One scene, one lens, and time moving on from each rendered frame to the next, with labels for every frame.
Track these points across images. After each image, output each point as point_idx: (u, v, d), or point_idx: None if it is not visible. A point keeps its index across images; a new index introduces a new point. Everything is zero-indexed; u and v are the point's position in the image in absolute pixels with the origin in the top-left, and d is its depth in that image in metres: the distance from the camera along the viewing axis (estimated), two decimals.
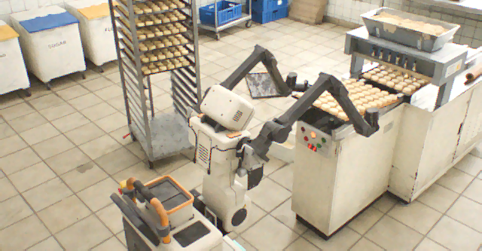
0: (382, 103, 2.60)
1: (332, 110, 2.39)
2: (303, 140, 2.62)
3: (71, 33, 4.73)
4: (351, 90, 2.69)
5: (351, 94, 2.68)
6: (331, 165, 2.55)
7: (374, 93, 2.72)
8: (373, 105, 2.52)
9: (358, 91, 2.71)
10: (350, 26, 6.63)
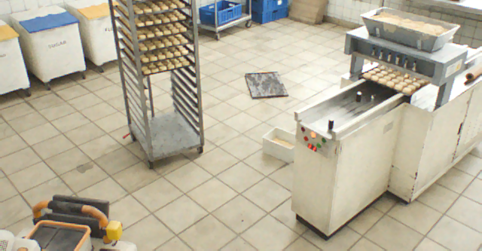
0: None
1: None
2: (303, 140, 2.62)
3: (71, 33, 4.73)
4: None
5: None
6: (331, 165, 2.55)
7: None
8: None
9: None
10: (350, 26, 6.63)
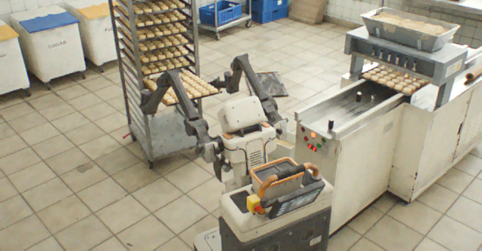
0: None
1: (206, 92, 2.89)
2: (303, 140, 2.62)
3: (71, 33, 4.73)
4: None
5: None
6: (331, 165, 2.55)
7: None
8: (200, 78, 3.16)
9: None
10: (350, 26, 6.63)
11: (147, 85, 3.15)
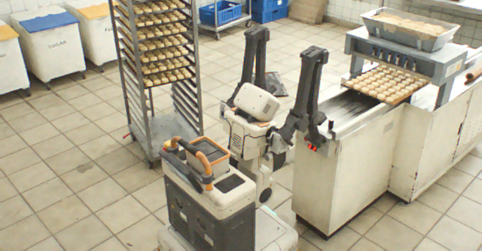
0: None
1: (181, 76, 3.28)
2: (303, 140, 2.62)
3: (71, 33, 4.73)
4: None
5: None
6: (331, 165, 2.55)
7: None
8: None
9: None
10: (350, 26, 6.63)
11: (129, 65, 3.52)
